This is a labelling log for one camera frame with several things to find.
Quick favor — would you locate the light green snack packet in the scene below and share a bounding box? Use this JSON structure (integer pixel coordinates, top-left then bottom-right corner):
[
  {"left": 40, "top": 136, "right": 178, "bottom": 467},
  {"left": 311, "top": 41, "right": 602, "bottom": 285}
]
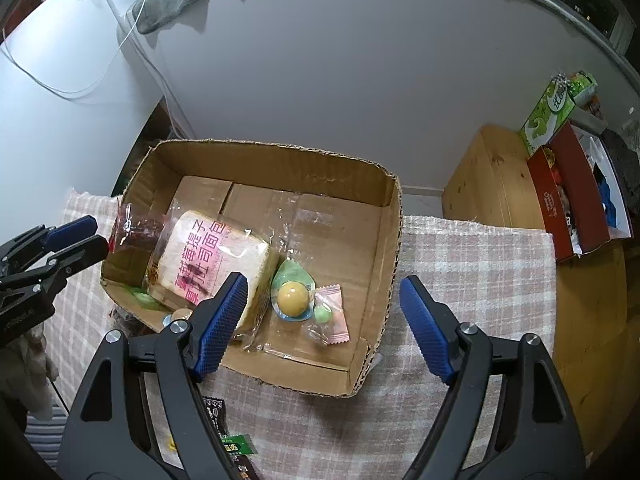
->
[{"left": 117, "top": 282, "right": 162, "bottom": 312}]

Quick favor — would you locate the wooden cabinet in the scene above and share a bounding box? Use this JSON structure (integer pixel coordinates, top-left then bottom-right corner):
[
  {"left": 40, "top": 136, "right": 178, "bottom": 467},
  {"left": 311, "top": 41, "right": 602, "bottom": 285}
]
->
[{"left": 442, "top": 125, "right": 632, "bottom": 461}]

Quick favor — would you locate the white cable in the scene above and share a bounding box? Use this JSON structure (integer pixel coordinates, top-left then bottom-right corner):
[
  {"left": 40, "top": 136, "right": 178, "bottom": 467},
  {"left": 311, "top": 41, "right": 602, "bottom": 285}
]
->
[{"left": 0, "top": 0, "right": 168, "bottom": 102}]

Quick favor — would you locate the small green snack packet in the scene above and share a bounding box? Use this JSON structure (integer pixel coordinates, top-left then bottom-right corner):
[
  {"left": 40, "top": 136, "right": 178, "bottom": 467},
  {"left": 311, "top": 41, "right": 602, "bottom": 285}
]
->
[{"left": 222, "top": 435, "right": 257, "bottom": 458}]

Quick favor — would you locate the pink candy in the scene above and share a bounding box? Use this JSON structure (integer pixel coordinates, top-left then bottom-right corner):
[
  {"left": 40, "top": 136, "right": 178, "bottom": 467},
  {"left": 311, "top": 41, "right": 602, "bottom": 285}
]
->
[{"left": 307, "top": 284, "right": 351, "bottom": 346}]

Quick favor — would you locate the pink printed bread packet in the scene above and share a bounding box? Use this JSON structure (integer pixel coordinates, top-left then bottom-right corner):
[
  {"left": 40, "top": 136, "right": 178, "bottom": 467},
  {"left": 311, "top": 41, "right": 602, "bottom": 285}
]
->
[{"left": 145, "top": 210, "right": 281, "bottom": 341}]

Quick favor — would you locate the brown chocolate bar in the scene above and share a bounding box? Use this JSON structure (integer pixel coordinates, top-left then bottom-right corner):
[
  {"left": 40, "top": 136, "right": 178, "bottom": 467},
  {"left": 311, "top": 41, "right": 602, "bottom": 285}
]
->
[{"left": 234, "top": 457, "right": 262, "bottom": 480}]

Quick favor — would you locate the striped cloth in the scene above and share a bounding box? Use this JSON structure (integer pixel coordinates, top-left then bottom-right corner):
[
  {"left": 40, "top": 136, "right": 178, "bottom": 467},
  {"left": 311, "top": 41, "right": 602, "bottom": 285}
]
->
[{"left": 24, "top": 404, "right": 72, "bottom": 468}]

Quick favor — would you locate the red clear snack packet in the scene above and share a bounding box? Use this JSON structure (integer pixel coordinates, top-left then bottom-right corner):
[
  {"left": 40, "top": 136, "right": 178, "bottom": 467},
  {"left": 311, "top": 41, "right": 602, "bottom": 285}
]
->
[{"left": 107, "top": 202, "right": 168, "bottom": 256}]

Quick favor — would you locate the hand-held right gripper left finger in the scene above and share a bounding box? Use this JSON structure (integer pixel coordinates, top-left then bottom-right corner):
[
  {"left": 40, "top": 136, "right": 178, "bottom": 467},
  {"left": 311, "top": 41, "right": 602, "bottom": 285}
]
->
[{"left": 57, "top": 271, "right": 249, "bottom": 480}]

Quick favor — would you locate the plaid tablecloth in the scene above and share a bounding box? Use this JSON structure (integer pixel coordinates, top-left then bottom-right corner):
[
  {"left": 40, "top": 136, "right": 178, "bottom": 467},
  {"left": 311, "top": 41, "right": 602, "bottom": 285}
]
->
[{"left": 50, "top": 190, "right": 557, "bottom": 480}]

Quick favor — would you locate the egg yolk snack packet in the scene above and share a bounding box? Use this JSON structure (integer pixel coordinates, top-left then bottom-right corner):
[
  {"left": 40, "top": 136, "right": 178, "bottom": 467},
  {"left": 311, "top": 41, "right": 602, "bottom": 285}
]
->
[{"left": 270, "top": 258, "right": 317, "bottom": 322}]

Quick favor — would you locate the red cardboard box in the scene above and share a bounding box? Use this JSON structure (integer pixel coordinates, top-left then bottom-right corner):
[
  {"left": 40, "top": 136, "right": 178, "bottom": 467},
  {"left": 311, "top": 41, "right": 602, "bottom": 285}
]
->
[{"left": 527, "top": 122, "right": 634, "bottom": 263}]

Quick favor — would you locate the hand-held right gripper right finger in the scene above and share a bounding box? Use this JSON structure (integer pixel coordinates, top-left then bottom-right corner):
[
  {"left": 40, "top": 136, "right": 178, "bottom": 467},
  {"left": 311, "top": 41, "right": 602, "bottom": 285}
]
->
[{"left": 399, "top": 275, "right": 586, "bottom": 480}]

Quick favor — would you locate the green carton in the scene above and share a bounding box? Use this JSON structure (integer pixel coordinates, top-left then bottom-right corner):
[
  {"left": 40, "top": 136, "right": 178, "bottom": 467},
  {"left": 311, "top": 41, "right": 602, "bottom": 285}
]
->
[{"left": 519, "top": 71, "right": 599, "bottom": 157}]

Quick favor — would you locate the small black snack packet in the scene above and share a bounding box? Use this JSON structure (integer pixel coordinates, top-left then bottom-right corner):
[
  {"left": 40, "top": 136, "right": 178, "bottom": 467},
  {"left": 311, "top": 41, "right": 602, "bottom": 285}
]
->
[{"left": 200, "top": 395, "right": 231, "bottom": 442}]

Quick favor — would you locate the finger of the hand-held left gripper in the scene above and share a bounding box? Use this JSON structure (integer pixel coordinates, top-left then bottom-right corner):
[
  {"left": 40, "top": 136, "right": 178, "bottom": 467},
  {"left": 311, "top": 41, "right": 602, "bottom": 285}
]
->
[
  {"left": 0, "top": 215, "right": 99, "bottom": 263},
  {"left": 0, "top": 235, "right": 109, "bottom": 296}
]

